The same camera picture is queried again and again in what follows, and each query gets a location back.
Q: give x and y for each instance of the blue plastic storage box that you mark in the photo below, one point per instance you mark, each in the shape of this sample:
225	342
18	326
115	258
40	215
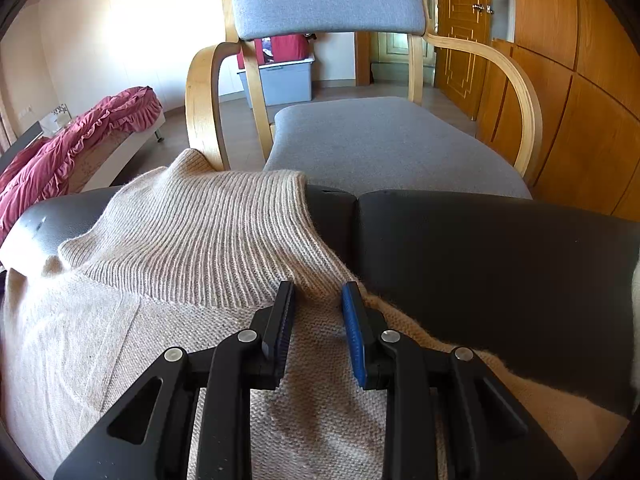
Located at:
285	82

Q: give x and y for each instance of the wooden wardrobe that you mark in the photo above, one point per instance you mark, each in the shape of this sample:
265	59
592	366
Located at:
590	110

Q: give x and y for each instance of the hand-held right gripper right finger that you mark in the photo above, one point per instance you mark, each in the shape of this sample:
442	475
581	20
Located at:
352	340

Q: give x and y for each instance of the beige knit sweater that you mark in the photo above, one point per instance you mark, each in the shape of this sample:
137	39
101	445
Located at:
200	240

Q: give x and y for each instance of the wooden door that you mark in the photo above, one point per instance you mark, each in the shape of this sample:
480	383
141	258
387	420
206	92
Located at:
460	20

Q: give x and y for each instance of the tissue box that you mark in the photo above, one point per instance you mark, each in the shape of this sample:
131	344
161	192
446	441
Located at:
52	120

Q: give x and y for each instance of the grey wooden armchair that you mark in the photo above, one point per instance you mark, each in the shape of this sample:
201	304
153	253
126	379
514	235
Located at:
375	145

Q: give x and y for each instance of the wall socket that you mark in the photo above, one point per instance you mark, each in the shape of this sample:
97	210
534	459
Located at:
26	111

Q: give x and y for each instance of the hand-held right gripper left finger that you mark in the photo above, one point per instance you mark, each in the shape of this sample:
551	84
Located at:
285	330

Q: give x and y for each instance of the red ruffled quilt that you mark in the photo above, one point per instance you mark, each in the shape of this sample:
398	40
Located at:
75	150

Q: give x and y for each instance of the bed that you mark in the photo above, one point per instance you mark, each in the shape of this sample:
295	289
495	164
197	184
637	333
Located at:
130	152

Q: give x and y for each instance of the red storage bag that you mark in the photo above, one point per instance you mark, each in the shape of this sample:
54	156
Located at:
285	47

